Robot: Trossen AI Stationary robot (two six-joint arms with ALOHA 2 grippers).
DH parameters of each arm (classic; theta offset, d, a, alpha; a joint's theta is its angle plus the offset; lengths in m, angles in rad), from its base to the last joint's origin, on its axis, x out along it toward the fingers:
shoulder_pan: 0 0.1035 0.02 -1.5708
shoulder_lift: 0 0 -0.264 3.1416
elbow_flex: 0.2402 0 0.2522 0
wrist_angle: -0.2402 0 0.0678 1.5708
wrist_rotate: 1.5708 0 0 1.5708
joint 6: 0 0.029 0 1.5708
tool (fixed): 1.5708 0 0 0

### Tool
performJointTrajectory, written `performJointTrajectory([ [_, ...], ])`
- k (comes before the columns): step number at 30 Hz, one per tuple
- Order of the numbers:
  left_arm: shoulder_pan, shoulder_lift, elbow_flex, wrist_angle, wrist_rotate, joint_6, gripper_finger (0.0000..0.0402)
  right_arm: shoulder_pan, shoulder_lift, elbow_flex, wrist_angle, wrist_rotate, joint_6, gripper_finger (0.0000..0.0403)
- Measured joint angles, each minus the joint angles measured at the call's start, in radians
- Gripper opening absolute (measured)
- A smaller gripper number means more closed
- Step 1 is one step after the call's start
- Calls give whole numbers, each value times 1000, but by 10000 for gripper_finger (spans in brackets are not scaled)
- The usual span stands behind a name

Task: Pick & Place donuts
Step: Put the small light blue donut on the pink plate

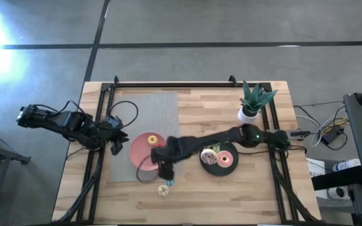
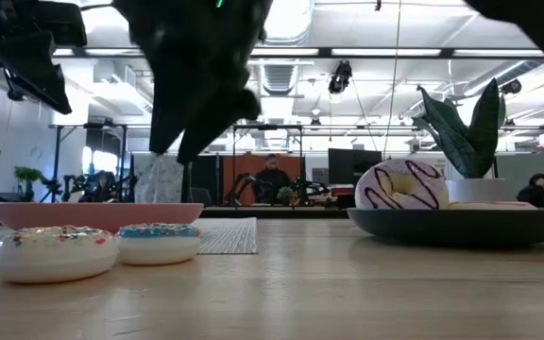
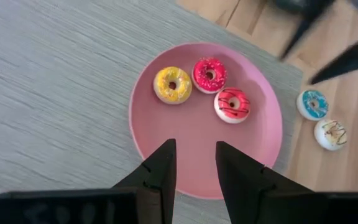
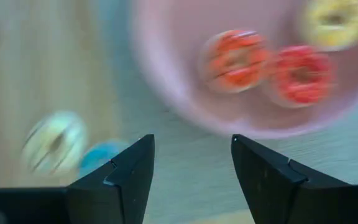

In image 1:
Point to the green snake plant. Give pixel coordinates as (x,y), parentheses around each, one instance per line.
(256,97)

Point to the pink iced donut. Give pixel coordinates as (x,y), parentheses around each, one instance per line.
(224,159)

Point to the cream yellow donut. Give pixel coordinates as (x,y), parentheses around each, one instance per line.
(152,140)

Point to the white plant pot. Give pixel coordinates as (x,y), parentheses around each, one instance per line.
(247,118)

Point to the white donut with colourful sprinkles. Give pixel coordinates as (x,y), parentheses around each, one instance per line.
(163,190)

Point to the white round device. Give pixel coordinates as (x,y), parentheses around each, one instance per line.
(337,192)

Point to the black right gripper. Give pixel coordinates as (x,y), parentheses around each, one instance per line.
(168,152)

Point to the black connector box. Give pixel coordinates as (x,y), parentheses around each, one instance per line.
(298,134)

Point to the white donut with teal icing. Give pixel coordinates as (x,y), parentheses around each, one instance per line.
(170,183)

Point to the white bottle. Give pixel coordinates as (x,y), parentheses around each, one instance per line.
(346,164)

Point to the black power adapter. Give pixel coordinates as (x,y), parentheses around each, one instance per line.
(332,135)

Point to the pale pink chocolate striped donut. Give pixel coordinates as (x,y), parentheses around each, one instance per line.
(208,156)

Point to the pink round plate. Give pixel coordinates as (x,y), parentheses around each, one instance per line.
(140,153)

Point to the black stand leg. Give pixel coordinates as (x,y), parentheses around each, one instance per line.
(2,150)

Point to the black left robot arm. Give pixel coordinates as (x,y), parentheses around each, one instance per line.
(64,124)

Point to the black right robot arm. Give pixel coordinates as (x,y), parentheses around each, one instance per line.
(231,136)

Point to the grey woven table mat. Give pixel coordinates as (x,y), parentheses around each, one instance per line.
(156,110)

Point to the red iced donut with drizzle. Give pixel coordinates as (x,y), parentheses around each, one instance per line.
(161,144)

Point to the dark grey round plate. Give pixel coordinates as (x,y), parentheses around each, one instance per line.
(220,169)

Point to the small iced toy donut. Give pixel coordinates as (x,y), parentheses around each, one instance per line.
(214,148)

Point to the black aluminium rig frame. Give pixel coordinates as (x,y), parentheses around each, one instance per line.
(184,84)

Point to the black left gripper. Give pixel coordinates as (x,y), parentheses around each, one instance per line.
(107,135)

